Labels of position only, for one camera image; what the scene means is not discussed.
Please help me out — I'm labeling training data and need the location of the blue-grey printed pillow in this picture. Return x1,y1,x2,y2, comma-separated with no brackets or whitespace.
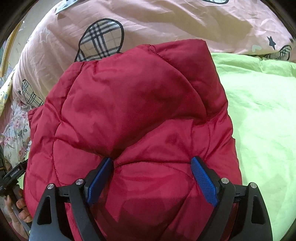
55,0,79,14

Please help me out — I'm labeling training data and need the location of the red quilted jacket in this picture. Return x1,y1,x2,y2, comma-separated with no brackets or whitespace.
23,39,243,241

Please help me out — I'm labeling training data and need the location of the pink duvet with plaid hearts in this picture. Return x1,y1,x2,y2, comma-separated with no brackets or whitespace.
11,0,294,109

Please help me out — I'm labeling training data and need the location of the yellow floral quilt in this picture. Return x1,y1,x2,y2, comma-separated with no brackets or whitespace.
0,72,15,116

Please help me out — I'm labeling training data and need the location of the light green blanket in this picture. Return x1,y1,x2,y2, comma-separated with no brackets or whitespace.
210,53,296,234

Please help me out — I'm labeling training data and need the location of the gold picture frame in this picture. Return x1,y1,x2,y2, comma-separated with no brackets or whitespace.
2,25,23,75

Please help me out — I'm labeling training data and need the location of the floral ruffled pillow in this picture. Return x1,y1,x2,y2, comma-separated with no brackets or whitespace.
0,100,31,167

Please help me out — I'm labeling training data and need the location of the person's left hand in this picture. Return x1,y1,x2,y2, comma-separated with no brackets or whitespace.
4,185,33,238

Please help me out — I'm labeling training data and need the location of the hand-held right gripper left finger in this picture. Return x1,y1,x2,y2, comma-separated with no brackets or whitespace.
31,157,114,241

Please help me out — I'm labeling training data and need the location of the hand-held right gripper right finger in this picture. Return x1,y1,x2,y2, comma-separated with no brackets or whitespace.
190,156,273,241

